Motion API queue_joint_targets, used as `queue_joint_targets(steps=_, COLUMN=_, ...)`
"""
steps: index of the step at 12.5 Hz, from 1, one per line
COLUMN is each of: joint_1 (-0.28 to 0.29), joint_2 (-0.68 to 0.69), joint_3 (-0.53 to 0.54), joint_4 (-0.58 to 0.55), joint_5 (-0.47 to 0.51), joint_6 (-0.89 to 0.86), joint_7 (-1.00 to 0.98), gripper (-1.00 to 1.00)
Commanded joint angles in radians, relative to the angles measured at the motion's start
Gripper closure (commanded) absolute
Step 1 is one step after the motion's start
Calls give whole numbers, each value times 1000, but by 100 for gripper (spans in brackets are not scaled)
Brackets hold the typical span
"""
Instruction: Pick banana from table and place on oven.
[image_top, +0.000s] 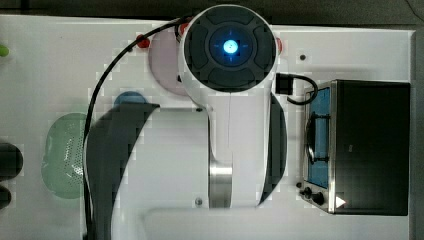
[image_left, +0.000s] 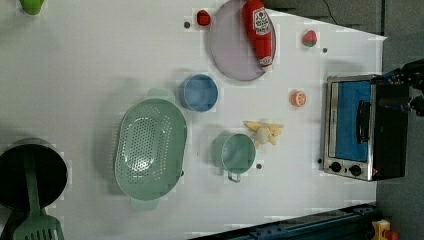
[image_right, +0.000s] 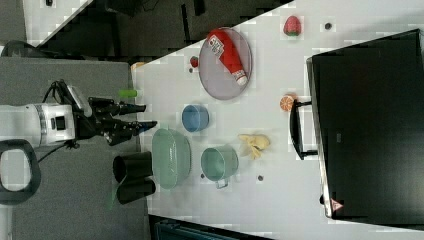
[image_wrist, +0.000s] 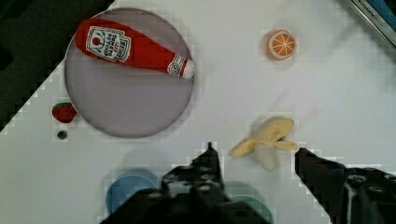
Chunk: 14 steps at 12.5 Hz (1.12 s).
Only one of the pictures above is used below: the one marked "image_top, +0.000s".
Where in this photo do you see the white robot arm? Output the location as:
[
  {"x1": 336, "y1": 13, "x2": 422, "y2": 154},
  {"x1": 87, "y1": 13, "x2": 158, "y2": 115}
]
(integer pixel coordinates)
[{"x1": 84, "y1": 4, "x2": 286, "y2": 240}]

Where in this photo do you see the black toaster oven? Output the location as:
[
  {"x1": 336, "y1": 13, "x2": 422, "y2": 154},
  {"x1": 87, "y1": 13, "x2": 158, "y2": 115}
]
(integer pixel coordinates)
[{"x1": 300, "y1": 80, "x2": 411, "y2": 216}]

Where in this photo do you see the pink round plate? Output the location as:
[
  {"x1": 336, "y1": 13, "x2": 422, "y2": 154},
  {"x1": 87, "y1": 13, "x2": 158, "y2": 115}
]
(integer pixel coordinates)
[{"x1": 148, "y1": 30, "x2": 188, "y2": 97}]

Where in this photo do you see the small red toy fruit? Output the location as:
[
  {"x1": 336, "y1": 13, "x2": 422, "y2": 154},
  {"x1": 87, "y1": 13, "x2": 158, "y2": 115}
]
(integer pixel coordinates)
[{"x1": 136, "y1": 34, "x2": 150, "y2": 49}]

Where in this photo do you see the red toy strawberry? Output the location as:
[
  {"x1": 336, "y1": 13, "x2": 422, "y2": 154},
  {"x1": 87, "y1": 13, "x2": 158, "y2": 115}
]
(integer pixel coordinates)
[{"x1": 276, "y1": 37, "x2": 283, "y2": 55}]

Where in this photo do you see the green perforated colander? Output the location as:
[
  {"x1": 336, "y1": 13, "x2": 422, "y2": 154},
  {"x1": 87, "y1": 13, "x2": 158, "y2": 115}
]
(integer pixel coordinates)
[{"x1": 41, "y1": 113, "x2": 86, "y2": 199}]

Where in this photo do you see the black pot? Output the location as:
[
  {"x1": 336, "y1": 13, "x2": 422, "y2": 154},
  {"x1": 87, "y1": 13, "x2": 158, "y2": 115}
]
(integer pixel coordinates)
[{"x1": 0, "y1": 143, "x2": 23, "y2": 181}]

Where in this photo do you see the green toy vegetable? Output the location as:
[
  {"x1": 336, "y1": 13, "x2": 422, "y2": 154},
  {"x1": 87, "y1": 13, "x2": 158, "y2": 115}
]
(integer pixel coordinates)
[{"x1": 0, "y1": 45, "x2": 10, "y2": 57}]

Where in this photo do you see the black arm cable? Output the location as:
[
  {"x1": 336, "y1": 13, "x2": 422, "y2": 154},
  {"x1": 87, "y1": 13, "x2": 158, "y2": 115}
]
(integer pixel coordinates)
[{"x1": 82, "y1": 17, "x2": 192, "y2": 240}]

